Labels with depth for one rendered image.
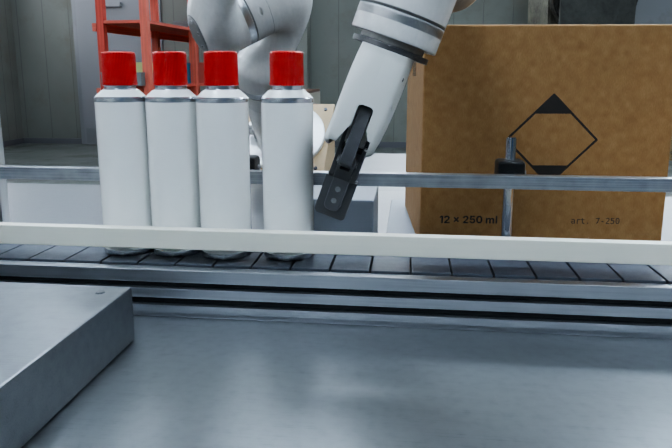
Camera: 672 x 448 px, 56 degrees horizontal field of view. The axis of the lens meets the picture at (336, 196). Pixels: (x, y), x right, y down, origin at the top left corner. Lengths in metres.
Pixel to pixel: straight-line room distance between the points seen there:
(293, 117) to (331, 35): 8.71
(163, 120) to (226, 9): 0.49
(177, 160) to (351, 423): 0.32
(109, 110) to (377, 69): 0.27
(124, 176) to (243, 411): 0.29
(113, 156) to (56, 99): 9.97
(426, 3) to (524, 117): 0.27
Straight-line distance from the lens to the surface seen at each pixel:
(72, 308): 0.56
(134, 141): 0.67
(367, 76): 0.57
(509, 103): 0.80
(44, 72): 10.70
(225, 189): 0.63
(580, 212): 0.84
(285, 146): 0.62
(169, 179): 0.65
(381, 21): 0.58
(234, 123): 0.63
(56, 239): 0.69
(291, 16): 1.20
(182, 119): 0.65
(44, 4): 10.70
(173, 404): 0.50
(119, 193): 0.68
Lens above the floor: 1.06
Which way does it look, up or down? 11 degrees down
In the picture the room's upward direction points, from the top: straight up
